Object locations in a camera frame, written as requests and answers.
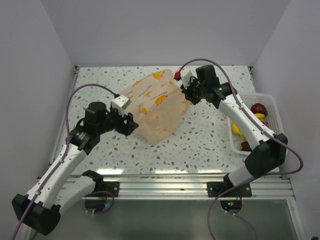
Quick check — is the white perforated plastic basket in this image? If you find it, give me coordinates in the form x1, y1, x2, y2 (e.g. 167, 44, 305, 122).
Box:
227, 92, 285, 156

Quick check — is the banana print plastic bag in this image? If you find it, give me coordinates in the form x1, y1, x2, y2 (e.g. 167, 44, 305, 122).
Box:
121, 69, 191, 144

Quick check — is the yellow fake banana bunch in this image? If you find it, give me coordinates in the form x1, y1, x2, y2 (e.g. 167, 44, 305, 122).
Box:
231, 113, 266, 142

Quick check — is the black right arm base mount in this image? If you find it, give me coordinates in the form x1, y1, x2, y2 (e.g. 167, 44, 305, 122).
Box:
206, 174, 253, 198

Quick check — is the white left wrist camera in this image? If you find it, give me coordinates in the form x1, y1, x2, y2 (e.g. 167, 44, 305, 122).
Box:
111, 94, 131, 111

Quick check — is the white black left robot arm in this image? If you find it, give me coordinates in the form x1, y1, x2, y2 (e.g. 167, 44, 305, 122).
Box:
11, 95, 139, 236

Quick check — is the dark red fake passionfruit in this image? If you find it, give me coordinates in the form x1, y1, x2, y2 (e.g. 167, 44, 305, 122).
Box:
240, 141, 252, 152

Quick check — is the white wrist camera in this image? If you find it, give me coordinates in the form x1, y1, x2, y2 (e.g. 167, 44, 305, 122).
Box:
111, 94, 131, 111
174, 70, 193, 89

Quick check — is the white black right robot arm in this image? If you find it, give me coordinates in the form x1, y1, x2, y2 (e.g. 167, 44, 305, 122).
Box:
174, 65, 288, 197

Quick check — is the dark red fake apple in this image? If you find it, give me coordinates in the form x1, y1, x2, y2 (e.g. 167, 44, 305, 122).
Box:
250, 103, 268, 117

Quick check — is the aluminium table frame rail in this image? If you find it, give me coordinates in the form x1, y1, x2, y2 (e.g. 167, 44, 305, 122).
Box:
29, 65, 306, 240

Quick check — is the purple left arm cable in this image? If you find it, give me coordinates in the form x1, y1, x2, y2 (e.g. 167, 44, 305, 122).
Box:
9, 83, 121, 240

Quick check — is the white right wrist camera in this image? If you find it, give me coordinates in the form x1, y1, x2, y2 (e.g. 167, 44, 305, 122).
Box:
174, 70, 193, 89

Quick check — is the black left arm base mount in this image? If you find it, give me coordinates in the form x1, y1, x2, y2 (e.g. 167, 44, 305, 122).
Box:
82, 170, 120, 198

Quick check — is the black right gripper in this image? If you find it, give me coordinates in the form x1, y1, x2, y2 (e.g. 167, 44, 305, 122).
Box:
181, 76, 207, 106

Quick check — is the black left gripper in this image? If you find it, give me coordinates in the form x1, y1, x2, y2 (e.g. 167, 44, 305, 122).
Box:
97, 105, 138, 136

